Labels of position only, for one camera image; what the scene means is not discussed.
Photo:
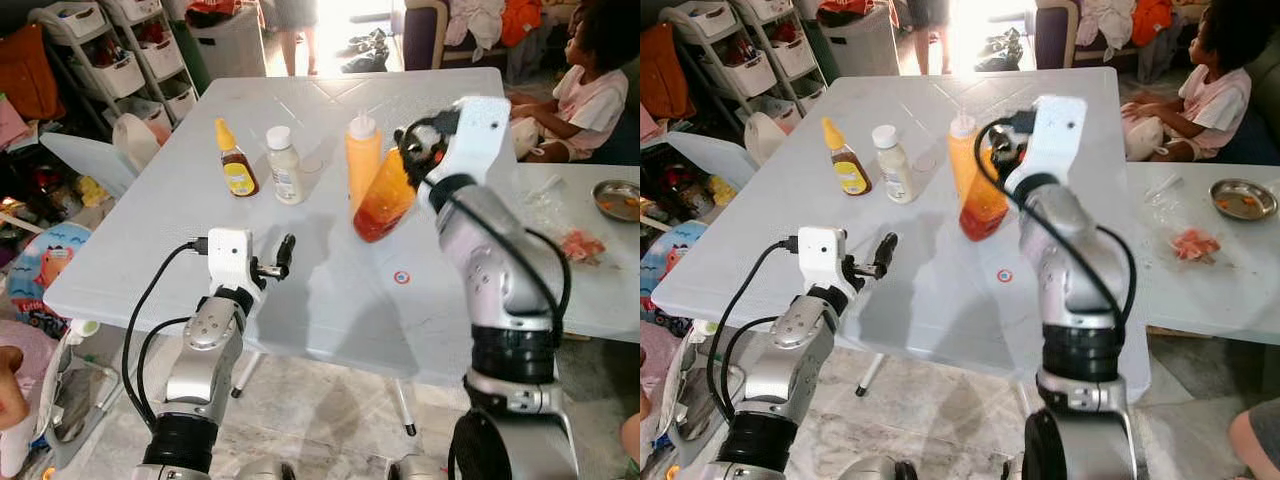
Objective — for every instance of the red orange sauce bottle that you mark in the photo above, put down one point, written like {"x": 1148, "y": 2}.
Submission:
{"x": 382, "y": 205}
{"x": 982, "y": 215}

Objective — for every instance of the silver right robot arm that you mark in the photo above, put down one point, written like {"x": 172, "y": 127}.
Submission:
{"x": 1075, "y": 280}
{"x": 500, "y": 270}

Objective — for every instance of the orange squeeze bottle white cap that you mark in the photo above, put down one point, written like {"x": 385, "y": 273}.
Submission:
{"x": 960, "y": 160}
{"x": 362, "y": 160}

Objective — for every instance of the white dressing bottle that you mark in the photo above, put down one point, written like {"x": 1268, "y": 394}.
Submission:
{"x": 286, "y": 175}
{"x": 895, "y": 175}

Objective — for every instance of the brown sauce bottle yellow cap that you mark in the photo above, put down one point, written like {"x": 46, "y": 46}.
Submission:
{"x": 850, "y": 172}
{"x": 238, "y": 172}

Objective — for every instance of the dark sandals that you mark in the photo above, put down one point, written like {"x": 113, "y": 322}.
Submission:
{"x": 1003, "y": 52}
{"x": 368, "y": 55}

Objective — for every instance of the white table leg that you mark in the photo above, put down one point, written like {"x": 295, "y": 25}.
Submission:
{"x": 870, "y": 373}
{"x": 405, "y": 405}
{"x": 247, "y": 375}

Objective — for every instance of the purple armchair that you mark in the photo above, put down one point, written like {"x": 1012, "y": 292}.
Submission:
{"x": 422, "y": 40}
{"x": 1052, "y": 38}

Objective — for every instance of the clear plastic bag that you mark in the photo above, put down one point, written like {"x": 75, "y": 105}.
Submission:
{"x": 545, "y": 200}
{"x": 1165, "y": 200}

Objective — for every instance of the person bare legs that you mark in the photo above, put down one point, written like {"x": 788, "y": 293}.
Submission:
{"x": 928, "y": 40}
{"x": 295, "y": 40}

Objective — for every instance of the white clothes pile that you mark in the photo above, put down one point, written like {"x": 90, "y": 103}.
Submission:
{"x": 1105, "y": 22}
{"x": 478, "y": 22}

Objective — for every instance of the orange cloth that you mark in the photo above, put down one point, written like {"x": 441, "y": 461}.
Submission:
{"x": 1152, "y": 20}
{"x": 520, "y": 20}

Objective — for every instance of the yellow toy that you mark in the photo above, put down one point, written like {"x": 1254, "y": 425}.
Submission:
{"x": 90, "y": 190}
{"x": 720, "y": 190}

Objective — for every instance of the child in pink shirt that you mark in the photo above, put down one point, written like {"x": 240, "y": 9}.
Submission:
{"x": 1215, "y": 100}
{"x": 590, "y": 100}

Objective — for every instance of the grey laundry bin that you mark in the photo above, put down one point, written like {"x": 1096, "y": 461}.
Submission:
{"x": 230, "y": 50}
{"x": 860, "y": 45}

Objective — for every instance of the pink food plastic bag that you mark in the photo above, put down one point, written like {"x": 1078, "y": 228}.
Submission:
{"x": 583, "y": 246}
{"x": 1195, "y": 245}

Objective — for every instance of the white plastic panel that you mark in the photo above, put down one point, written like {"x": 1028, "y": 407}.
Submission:
{"x": 90, "y": 165}
{"x": 715, "y": 160}

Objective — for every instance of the round metal plate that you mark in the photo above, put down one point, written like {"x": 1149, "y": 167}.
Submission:
{"x": 615, "y": 200}
{"x": 1243, "y": 200}

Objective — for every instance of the blue cartoon kids seat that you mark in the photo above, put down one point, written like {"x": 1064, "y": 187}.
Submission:
{"x": 50, "y": 265}
{"x": 665, "y": 270}

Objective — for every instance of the silver robot left leg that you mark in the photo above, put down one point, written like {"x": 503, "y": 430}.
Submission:
{"x": 265, "y": 472}
{"x": 865, "y": 472}

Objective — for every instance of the white basket cart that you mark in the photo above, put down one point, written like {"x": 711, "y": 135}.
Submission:
{"x": 795, "y": 55}
{"x": 95, "y": 75}
{"x": 160, "y": 58}
{"x": 745, "y": 72}

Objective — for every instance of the orange fabric bag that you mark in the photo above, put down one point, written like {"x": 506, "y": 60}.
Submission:
{"x": 25, "y": 75}
{"x": 660, "y": 75}

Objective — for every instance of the black silver robot right leg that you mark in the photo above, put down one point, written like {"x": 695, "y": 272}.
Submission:
{"x": 415, "y": 470}

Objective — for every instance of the person bare knee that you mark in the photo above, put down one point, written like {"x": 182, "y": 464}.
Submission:
{"x": 630, "y": 440}
{"x": 1255, "y": 440}

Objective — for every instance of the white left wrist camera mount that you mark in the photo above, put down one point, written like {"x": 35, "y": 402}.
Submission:
{"x": 230, "y": 262}
{"x": 822, "y": 258}

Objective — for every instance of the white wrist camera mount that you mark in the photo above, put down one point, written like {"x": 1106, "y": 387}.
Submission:
{"x": 1055, "y": 135}
{"x": 230, "y": 262}
{"x": 482, "y": 135}
{"x": 822, "y": 258}

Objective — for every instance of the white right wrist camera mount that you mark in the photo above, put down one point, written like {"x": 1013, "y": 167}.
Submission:
{"x": 482, "y": 135}
{"x": 1055, "y": 135}

